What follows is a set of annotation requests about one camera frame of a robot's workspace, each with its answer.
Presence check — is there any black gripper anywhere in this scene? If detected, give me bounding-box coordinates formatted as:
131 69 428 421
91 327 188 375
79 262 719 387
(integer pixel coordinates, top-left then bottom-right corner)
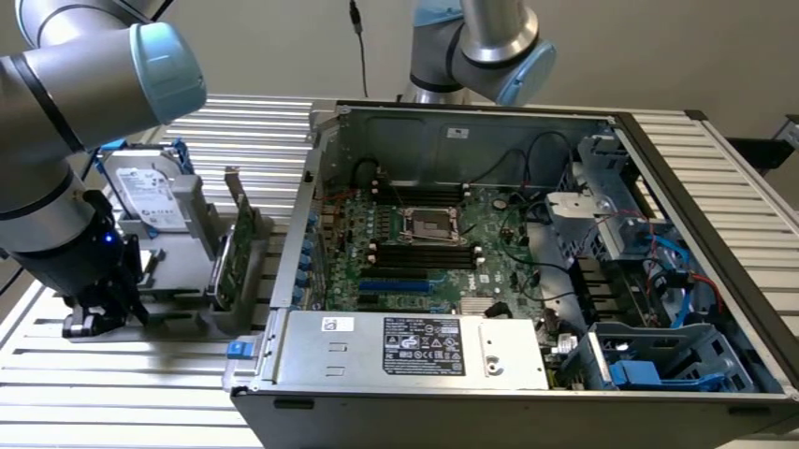
11 232 152 340

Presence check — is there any black RAM slot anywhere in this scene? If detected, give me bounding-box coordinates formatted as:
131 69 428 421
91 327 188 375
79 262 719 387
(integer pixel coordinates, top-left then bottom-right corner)
369 261 487 271
376 194 468 202
369 248 484 257
376 182 468 191
369 241 483 251
369 254 485 264
376 199 468 208
376 188 468 196

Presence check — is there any grey parts rack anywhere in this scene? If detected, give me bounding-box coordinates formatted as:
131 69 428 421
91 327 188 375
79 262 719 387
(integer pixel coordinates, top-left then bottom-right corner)
67 173 277 343

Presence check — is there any silver hard disk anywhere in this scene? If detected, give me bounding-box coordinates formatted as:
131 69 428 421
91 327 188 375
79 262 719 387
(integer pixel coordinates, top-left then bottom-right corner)
101 149 203 234

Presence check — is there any green graphics card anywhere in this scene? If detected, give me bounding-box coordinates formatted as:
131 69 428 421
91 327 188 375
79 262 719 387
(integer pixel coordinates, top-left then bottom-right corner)
207 165 264 311

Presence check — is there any blue disk carrier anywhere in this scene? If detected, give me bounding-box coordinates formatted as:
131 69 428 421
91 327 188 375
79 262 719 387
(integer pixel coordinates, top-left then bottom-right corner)
91 137 193 226

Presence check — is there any blue case latch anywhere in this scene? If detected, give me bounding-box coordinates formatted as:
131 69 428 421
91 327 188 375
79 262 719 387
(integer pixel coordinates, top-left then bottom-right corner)
225 340 259 362

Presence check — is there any silver power supply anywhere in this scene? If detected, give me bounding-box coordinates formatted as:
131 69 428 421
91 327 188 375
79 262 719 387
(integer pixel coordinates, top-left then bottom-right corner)
251 310 552 393

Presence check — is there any black expansion slot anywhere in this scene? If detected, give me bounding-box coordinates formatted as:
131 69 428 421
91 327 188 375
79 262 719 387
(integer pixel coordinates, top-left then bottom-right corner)
360 268 431 281

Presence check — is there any blue expansion slot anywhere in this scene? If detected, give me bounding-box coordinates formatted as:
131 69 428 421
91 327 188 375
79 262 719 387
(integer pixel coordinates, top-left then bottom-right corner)
357 279 433 293

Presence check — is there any CPU socket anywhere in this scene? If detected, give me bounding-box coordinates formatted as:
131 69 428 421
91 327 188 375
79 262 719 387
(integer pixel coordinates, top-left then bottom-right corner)
397 204 468 248

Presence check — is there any silver chipset heatsink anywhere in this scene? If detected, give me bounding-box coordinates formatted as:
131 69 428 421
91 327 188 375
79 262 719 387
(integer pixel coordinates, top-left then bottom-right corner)
457 296 496 318

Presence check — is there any green motherboard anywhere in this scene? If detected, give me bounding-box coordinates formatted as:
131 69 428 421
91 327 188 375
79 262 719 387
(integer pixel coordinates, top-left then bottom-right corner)
303 180 555 322

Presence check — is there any open black PC case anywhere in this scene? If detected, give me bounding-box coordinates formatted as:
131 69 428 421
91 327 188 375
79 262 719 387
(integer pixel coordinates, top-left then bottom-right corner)
223 99 799 449

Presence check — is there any grey metal disk bay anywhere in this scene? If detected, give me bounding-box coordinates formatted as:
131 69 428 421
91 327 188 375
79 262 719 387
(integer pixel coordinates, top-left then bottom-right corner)
544 134 676 264

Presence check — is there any grey disk bay blue clip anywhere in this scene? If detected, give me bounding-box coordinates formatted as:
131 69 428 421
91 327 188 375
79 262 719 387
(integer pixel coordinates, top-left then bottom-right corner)
559 320 754 393

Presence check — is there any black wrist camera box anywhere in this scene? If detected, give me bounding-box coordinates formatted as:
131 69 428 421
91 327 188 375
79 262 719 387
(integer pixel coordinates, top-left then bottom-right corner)
80 188 127 250

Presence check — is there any thick black wire loop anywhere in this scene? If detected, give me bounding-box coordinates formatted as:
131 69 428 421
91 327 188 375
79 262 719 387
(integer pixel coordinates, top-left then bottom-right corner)
352 157 380 189

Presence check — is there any black hanging cable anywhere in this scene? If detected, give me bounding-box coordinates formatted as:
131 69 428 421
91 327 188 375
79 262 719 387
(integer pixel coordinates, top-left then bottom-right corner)
347 0 371 98

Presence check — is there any long black wire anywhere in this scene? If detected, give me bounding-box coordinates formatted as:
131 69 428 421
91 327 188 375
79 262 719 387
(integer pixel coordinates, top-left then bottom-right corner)
465 130 575 200

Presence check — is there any blue wire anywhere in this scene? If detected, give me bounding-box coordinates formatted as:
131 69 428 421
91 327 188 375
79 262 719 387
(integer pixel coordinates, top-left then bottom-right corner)
646 232 695 331

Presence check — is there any red wire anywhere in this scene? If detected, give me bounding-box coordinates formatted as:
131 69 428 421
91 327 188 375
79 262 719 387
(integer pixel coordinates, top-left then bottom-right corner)
684 272 727 313

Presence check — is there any black bracket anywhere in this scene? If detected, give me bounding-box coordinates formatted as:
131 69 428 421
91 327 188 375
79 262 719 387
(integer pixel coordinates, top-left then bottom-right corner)
724 113 799 178

